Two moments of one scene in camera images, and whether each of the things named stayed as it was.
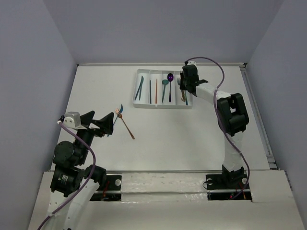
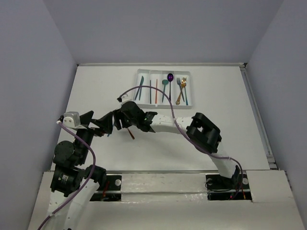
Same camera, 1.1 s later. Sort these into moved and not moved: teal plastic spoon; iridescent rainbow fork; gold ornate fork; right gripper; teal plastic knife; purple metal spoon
Moved: gold ornate fork; right gripper
Not moved: teal plastic spoon; teal plastic knife; purple metal spoon; iridescent rainbow fork
